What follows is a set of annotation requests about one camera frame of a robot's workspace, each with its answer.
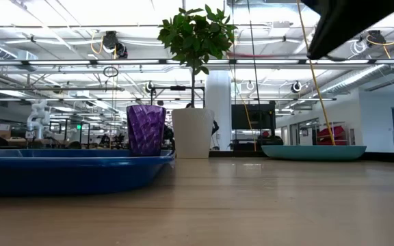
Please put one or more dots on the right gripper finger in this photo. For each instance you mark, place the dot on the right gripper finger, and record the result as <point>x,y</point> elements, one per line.
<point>347,20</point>

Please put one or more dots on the teal plate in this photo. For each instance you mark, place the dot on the teal plate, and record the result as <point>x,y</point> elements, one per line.
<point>313,152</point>

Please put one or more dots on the purple faceted cup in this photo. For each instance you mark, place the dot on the purple faceted cup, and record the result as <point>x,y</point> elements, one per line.
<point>145,131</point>

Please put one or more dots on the blue plastic tray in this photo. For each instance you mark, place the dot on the blue plastic tray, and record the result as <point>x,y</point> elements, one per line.
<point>63,174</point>

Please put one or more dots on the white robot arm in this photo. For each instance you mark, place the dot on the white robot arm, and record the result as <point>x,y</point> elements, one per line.
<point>39,118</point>

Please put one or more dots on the red storage bins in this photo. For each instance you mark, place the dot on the red storage bins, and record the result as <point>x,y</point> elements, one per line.
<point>337,133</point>

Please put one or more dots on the black monitor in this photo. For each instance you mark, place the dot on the black monitor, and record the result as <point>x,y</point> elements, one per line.
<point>256,116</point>

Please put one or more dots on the black rounded machine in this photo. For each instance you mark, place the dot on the black rounded machine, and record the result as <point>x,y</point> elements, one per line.
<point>270,141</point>

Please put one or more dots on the white column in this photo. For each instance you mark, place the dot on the white column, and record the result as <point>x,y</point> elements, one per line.
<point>219,92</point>

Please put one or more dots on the green leafy potted tree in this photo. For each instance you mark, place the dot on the green leafy potted tree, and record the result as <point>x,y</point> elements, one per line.
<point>197,34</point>

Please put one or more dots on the white textured plant pot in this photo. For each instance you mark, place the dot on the white textured plant pot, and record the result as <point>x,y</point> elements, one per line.
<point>193,133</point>

